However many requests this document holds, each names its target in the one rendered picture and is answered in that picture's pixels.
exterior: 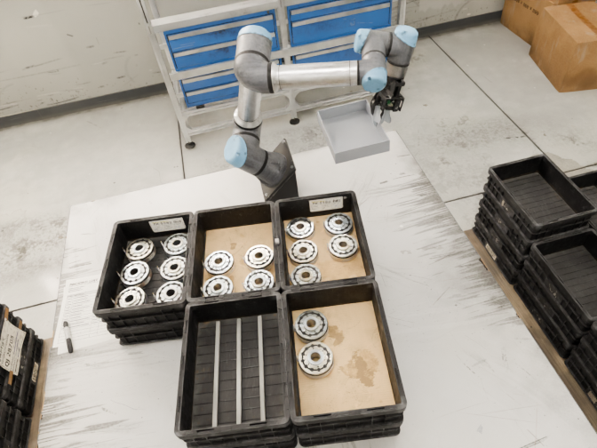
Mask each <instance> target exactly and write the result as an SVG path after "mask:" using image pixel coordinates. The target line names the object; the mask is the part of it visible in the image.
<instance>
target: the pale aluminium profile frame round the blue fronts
mask: <svg viewBox="0 0 597 448"><path fill-rule="evenodd" d="M148 1H149V4H150V7H151V10H152V13H153V15H154V18H155V19H160V15H159V12H158V10H157V7H156V4H155V0H148ZM395 1H398V13H397V25H394V26H390V27H386V28H378V29H374V30H380V31H386V32H394V31H395V30H396V28H397V27H398V26H400V25H404V20H405V8H406V0H393V2H395ZM136 2H137V5H138V7H139V11H140V14H141V17H142V19H143V22H144V24H145V27H146V30H147V34H148V37H149V39H150V42H151V44H152V47H153V50H154V53H155V56H156V59H157V62H158V65H159V68H160V69H161V72H162V75H163V80H164V82H165V84H166V87H167V90H168V93H169V95H170V98H171V102H172V105H173V107H174V110H175V113H176V116H177V118H178V120H179V125H180V128H181V131H182V132H183V135H184V138H185V141H186V144H185V148H187V149H191V148H193V147H194V146H195V143H194V142H193V141H191V138H190V136H191V135H196V134H199V133H204V132H211V131H215V130H219V129H223V128H227V127H231V126H234V118H233V119H229V120H225V121H221V122H217V123H213V124H206V125H201V126H197V127H194V128H193V127H190V126H188V125H187V118H188V117H189V116H194V115H198V114H202V113H206V112H211V111H214V110H219V109H222V108H230V107H234V106H238V98H235V99H231V100H223V101H220V102H215V103H211V104H207V105H204V104H202V105H199V106H196V107H194V108H187V109H186V106H185V102H186V101H185V98H184V95H183V92H182V90H181V87H180V84H179V80H180V79H185V78H189V77H193V76H201V75H205V74H210V73H213V72H218V71H221V70H226V69H230V68H234V63H235V60H227V61H222V62H219V63H214V64H210V65H206V66H201V67H198V68H190V69H186V70H181V71H177V72H176V70H175V67H174V65H173V62H172V59H171V55H170V52H169V49H168V46H167V43H166V41H165V38H164V35H163V32H159V34H160V37H161V39H162V42H163V44H159V43H158V41H157V38H156V35H155V33H154V30H153V28H152V22H151V20H150V18H149V15H148V12H147V7H146V5H145V2H144V0H136ZM281 2H282V7H281V5H280V0H277V3H278V8H277V11H278V18H279V20H277V21H276V25H277V26H279V25H280V31H281V39H282V43H281V44H279V45H280V50H277V51H273V52H271V60H276V59H280V58H283V59H284V62H282V65H289V64H293V61H292V60H291V56H293V55H297V54H301V53H306V52H313V51H318V50H321V49H326V48H331V47H334V46H339V45H343V44H351V43H354V39H355V35H356V34H352V35H348V36H341V37H336V38H332V39H328V40H323V41H319V42H315V43H311V44H303V45H299V46H294V47H291V42H289V41H288V34H287V26H286V24H288V23H289V22H288V19H285V10H284V3H283V0H281ZM148 26H149V27H150V30H151V33H152V34H150V32H149V29H148ZM163 49H164V50H165V52H166V55H167V58H168V61H169V63H170V66H171V73H169V72H168V69H167V67H166V65H165V62H164V59H163V55H162V52H161V50H163ZM172 84H173V85H172ZM310 89H314V88H306V89H289V90H279V91H278V92H277V93H270V94H265V93H262V94H261V100H266V99H270V98H274V97H278V96H283V95H284V97H285V99H286V100H287V103H288V104H287V105H286V106H285V107H284V108H277V109H273V110H268V111H265V112H261V113H262V116H263V118H262V119H267V118H270V117H275V116H281V115H286V114H289V113H291V118H292V119H291V120H290V124H293V125H295V124H299V122H300V121H299V119H298V118H297V112H298V111H302V110H306V109H310V108H317V107H321V106H325V105H330V104H333V103H338V102H341V101H345V100H352V99H357V98H361V97H365V96H369V95H372V94H375V92H366V91H365V90H364V89H363V90H360V91H356V92H349V93H344V94H340V95H336V96H332V97H328V98H324V99H319V100H312V101H309V102H305V103H297V102H296V101H295V97H296V95H297V94H298V93H299V92H302V91H306V90H310Z"/></svg>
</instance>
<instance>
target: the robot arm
mask: <svg viewBox="0 0 597 448"><path fill-rule="evenodd" d="M417 40H418V32H417V30H416V29H414V28H413V27H410V26H406V25H400V26H398V27H397V28H396V30H395V31H394V32H386V31H380V30H374V29H371V28H370V29H367V28H360V29H358V31H357V32H356V35H355V39H354V51H355V52H357V53H360V54H361V55H362V59H361V60H348V61H333V62H318V63H303V64H289V65H276V64H275V63H274V62H270V60H271V51H272V45H273V42H272V37H271V35H270V33H269V32H268V31H267V30H266V29H264V28H262V27H260V26H254V25H251V26H247V27H245V28H242V29H241V30H240V32H239V34H238V37H237V45H236V52H235V63H234V72H235V77H236V78H237V80H238V81H239V96H238V108H237V109H236V110H235V112H234V126H233V133H232V136H231V137H230V138H229V139H228V141H227V145H226V146H225V150H224V157H225V159H226V161H227V162H228V163H229V164H231V165H233V166H234V167H235V168H238V169H240V170H243V171H245V172H247V173H249V174H251V175H253V176H255V177H256V178H257V179H258V180H259V181H260V182H261V183H262V184H263V185H265V186H267V187H269V188H271V187H274V186H275V185H276V184H278V183H279V181H280V180H281V179H282V177H283V175H284V173H285V171H286V167H287V159H286V157H285V156H284V155H283V154H281V153H277V152H271V151H266V150H264V149H263V148H261V147H260V146H259V144H260V134H261V125H262V118H263V116H262V113H261V111H260V102H261V94H262V93H265V94H270V93H277V92H278V91H279V90H289V89H306V88H322V87H337V86H353V85H362V87H363V89H364V90H365V91H366V92H375V96H373V97H372V100H371V102H370V112H371V118H372V122H373V124H374V126H375V127H376V126H377V124H383V123H384V121H386V122H388V123H389V124H390V123H391V120H392V119H391V116H390V112H391V110H392V111H393V112H397V111H398V110H399V111H401V109H402V104H403V102H404V99H405V98H404V97H403V96H402V95H401V94H400V90H401V88H402V86H404V85H405V82H404V81H403V80H404V77H405V76H406V73H407V70H408V67H409V64H410V60H411V57H412V54H413V52H414V48H415V47H416V43H417ZM386 57H387V61H386ZM401 101H402V104H401V107H399V106H400V103H401ZM380 110H381V111H382V112H381V114H380Z"/></svg>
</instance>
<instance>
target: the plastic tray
mask: <svg viewBox="0 0 597 448"><path fill-rule="evenodd" d="M316 111H317V118H318V123H319V125H320V127H321V129H322V133H323V135H324V138H325V139H326V142H327V144H328V146H329V149H330V152H331V154H332V156H333V159H334V161H335V164H340V163H344V162H347V161H351V160H355V159H359V158H363V157H366V156H373V155H376V154H380V153H384V152H388V151H390V139H389V138H388V136H387V135H386V132H385V130H384V129H383V127H382V125H381V124H377V126H376V127H375V126H374V124H373V122H372V118H371V112H370V104H369V102H368V101H367V99H365V100H358V101H354V102H350V103H347V104H343V105H338V106H335V107H331V108H324V109H320V110H316Z"/></svg>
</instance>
